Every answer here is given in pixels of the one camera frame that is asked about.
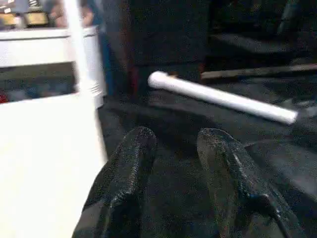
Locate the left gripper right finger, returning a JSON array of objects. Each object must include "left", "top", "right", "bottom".
[{"left": 197, "top": 127, "right": 308, "bottom": 238}]

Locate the beige plush toy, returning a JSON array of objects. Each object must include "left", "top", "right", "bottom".
[{"left": 49, "top": 0, "right": 98, "bottom": 27}]

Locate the white plastic table leg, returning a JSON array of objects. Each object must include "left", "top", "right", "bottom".
[
  {"left": 148, "top": 70, "right": 299, "bottom": 125},
  {"left": 63, "top": 0, "right": 104, "bottom": 109}
]

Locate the white glass-door cabinet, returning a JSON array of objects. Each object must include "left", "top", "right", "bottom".
[{"left": 0, "top": 26, "right": 107, "bottom": 102}]

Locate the black work mat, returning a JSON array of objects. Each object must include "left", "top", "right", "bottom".
[{"left": 95, "top": 74, "right": 317, "bottom": 238}]

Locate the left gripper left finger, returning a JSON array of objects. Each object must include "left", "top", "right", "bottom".
[{"left": 73, "top": 126, "right": 159, "bottom": 238}]

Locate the white table frame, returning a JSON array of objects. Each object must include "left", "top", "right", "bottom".
[{"left": 0, "top": 93, "right": 107, "bottom": 238}]

